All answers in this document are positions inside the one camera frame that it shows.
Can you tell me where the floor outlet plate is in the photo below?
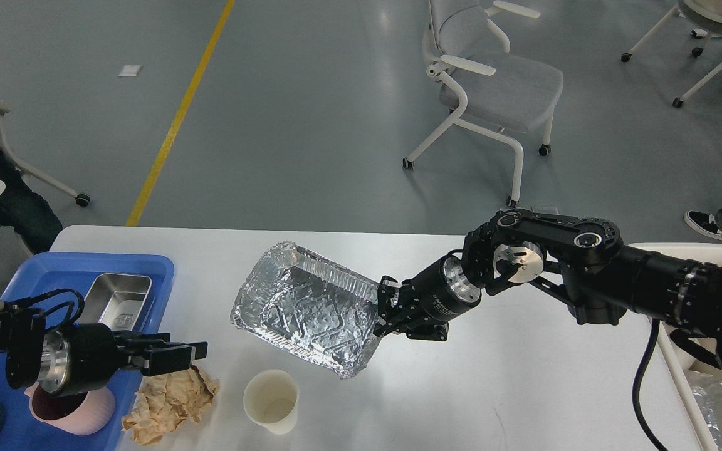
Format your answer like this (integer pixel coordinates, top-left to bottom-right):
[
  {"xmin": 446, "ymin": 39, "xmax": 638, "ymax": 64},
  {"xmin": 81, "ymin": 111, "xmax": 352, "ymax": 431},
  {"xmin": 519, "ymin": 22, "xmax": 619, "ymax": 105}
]
[
  {"xmin": 498, "ymin": 208, "xmax": 531, "ymax": 216},
  {"xmin": 531, "ymin": 205, "xmax": 560, "ymax": 216}
]

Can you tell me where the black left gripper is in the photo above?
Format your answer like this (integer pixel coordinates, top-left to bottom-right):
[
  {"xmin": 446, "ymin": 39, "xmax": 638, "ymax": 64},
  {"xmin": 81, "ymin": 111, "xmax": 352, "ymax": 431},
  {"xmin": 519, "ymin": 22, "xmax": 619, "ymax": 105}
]
[{"xmin": 38, "ymin": 323, "xmax": 208, "ymax": 398}]

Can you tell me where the small stainless steel tray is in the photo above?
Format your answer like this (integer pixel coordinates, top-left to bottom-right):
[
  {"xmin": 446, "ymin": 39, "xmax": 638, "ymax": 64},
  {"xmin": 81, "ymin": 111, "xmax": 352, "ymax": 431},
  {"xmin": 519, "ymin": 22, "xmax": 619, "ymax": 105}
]
[{"xmin": 76, "ymin": 273, "xmax": 152, "ymax": 331}]

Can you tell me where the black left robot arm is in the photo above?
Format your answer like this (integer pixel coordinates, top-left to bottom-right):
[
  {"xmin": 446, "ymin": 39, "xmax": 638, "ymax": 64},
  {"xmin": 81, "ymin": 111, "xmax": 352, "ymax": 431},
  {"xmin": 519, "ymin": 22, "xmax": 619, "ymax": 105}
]
[{"xmin": 0, "ymin": 288, "xmax": 208, "ymax": 398}]

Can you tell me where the grey white office chair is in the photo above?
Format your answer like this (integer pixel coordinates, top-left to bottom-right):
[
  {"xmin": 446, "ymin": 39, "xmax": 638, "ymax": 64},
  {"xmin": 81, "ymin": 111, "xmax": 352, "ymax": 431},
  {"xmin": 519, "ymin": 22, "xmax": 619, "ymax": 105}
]
[{"xmin": 403, "ymin": 1, "xmax": 563, "ymax": 207}]

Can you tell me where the aluminium foil tray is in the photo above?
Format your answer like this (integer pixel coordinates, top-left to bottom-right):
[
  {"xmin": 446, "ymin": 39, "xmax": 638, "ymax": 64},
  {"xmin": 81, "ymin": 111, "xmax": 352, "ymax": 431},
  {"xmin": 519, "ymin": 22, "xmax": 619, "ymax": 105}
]
[{"xmin": 230, "ymin": 242, "xmax": 379, "ymax": 379}]

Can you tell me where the right floor outlet plate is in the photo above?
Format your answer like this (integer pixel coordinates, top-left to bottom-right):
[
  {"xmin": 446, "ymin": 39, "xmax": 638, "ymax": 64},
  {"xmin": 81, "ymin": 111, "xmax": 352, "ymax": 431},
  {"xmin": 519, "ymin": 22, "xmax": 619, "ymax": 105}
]
[{"xmin": 531, "ymin": 205, "xmax": 560, "ymax": 216}]

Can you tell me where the blue plastic tray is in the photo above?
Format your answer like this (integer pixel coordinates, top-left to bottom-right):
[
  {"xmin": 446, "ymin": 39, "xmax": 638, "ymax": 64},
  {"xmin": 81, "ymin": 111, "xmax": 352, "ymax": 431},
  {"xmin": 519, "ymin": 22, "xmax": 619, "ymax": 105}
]
[{"xmin": 0, "ymin": 253, "xmax": 174, "ymax": 450}]

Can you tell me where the brown paper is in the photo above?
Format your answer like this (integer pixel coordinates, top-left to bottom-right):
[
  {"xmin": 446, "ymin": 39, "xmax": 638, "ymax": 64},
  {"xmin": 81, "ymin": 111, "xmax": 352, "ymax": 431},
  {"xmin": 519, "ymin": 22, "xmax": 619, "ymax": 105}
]
[{"xmin": 121, "ymin": 365, "xmax": 221, "ymax": 446}]

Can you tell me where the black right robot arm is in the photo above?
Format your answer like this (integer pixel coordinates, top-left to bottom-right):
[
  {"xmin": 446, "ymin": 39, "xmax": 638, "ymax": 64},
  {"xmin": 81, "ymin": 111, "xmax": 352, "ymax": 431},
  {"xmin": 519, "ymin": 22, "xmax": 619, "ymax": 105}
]
[{"xmin": 373, "ymin": 208, "xmax": 722, "ymax": 449}]

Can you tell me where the pink ribbed mug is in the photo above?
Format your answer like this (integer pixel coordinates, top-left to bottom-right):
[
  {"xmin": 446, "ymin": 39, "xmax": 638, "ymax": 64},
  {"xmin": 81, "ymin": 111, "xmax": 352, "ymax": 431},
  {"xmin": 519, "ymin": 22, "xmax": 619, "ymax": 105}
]
[{"xmin": 24, "ymin": 383, "xmax": 117, "ymax": 436}]

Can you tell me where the white paper scrap on floor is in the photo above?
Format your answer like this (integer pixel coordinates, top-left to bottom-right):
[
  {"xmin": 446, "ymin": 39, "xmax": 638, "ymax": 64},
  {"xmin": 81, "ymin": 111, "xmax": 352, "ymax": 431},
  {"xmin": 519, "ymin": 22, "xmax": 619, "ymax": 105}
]
[{"xmin": 118, "ymin": 64, "xmax": 142, "ymax": 78}]

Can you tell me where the cream plastic bin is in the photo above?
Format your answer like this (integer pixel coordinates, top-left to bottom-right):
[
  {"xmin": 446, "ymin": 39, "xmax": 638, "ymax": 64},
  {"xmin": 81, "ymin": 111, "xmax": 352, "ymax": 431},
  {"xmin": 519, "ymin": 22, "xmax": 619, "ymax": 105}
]
[{"xmin": 624, "ymin": 243, "xmax": 722, "ymax": 451}]

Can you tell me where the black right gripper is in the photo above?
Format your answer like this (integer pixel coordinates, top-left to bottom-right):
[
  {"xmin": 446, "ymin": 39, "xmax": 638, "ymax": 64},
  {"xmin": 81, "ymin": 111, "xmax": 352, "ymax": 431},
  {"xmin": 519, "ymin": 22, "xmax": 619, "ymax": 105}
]
[{"xmin": 372, "ymin": 254, "xmax": 482, "ymax": 341}]

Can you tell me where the foil tray in bin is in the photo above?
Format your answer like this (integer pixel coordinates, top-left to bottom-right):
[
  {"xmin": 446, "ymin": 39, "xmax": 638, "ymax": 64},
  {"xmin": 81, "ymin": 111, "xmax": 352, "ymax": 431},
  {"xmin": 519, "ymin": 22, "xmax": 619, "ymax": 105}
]
[{"xmin": 685, "ymin": 370, "xmax": 722, "ymax": 450}]

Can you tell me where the cream paper cup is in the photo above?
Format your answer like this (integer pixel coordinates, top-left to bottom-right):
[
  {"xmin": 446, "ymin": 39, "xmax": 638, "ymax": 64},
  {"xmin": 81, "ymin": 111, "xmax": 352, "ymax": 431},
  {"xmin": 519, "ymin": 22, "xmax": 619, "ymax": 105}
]
[{"xmin": 243, "ymin": 369, "xmax": 299, "ymax": 435}]

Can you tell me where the left floor outlet plate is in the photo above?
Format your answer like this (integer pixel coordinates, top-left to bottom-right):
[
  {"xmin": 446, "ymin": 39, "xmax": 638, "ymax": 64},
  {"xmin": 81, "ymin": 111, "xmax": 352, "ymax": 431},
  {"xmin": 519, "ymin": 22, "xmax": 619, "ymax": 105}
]
[{"xmin": 498, "ymin": 208, "xmax": 531, "ymax": 216}]

